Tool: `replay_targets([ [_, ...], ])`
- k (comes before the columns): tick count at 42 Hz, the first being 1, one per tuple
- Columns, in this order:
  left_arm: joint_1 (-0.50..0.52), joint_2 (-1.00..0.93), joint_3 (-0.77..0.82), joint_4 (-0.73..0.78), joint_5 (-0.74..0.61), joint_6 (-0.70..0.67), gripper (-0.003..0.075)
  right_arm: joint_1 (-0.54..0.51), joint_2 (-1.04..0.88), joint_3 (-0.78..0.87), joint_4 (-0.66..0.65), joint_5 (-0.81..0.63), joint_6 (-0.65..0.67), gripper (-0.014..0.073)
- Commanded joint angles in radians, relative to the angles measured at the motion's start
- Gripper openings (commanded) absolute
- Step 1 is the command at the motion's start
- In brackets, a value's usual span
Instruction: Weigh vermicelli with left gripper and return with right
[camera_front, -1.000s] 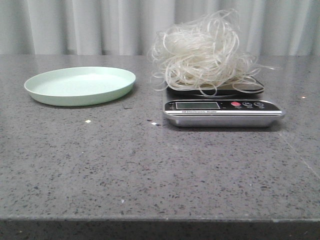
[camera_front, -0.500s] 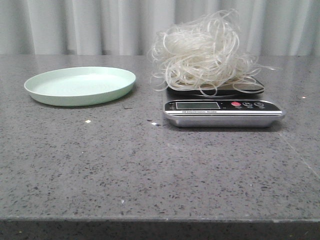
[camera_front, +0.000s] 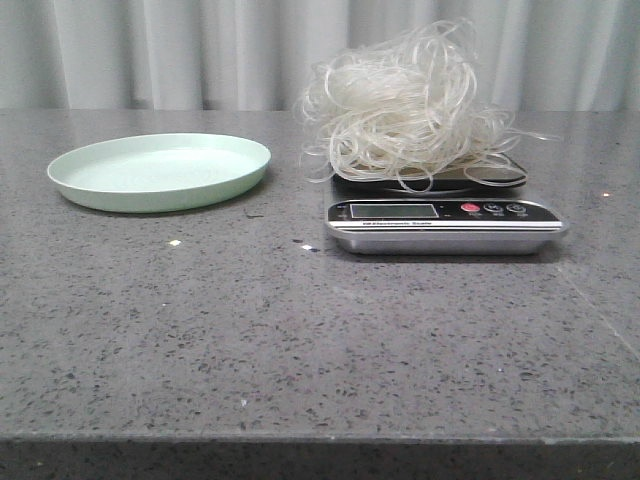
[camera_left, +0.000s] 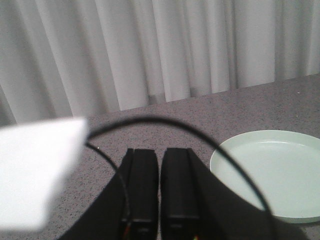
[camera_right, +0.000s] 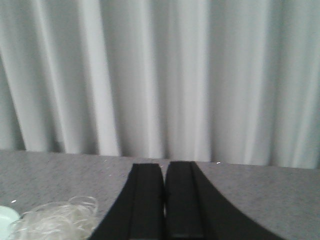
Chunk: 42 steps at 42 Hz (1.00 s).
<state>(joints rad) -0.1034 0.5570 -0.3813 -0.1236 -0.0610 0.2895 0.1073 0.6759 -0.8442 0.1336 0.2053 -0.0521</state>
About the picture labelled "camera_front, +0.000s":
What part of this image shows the white vermicelli bundle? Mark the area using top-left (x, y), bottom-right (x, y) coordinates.
top-left (296, 18), bottom-right (548, 195)

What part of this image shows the silver digital kitchen scale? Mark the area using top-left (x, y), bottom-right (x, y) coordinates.
top-left (325, 158), bottom-right (568, 255)

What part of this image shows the light green plate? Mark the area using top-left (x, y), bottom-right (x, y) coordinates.
top-left (47, 133), bottom-right (271, 213)

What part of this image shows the white pleated curtain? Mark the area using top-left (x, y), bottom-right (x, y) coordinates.
top-left (1, 1), bottom-right (639, 111)

